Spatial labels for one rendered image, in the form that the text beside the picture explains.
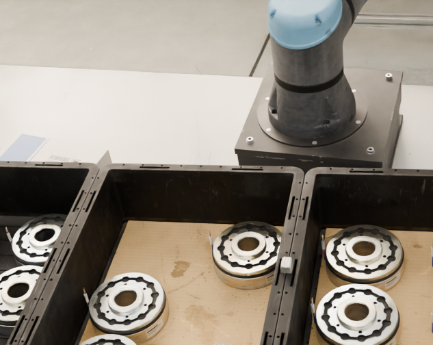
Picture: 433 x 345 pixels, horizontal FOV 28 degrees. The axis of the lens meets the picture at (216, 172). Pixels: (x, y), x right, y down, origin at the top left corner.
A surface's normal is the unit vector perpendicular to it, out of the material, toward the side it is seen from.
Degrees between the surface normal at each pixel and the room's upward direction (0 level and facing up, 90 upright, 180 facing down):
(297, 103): 75
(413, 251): 0
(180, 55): 0
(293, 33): 90
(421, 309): 0
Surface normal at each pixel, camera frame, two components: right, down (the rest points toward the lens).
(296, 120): -0.44, 0.40
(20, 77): -0.14, -0.76
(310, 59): 0.02, 0.66
